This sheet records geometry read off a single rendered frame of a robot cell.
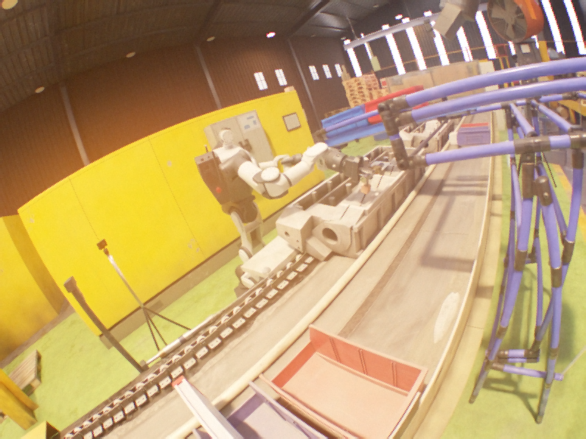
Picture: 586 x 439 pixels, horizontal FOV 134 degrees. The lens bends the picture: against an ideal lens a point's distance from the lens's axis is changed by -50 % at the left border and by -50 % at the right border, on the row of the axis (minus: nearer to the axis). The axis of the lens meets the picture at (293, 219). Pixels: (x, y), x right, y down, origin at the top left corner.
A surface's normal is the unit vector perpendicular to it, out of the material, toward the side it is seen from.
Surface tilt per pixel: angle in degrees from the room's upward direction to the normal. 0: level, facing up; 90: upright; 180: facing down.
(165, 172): 90
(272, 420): 0
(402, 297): 0
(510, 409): 0
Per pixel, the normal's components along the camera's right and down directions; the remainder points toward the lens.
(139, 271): 0.67, 0.05
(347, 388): -0.33, -0.87
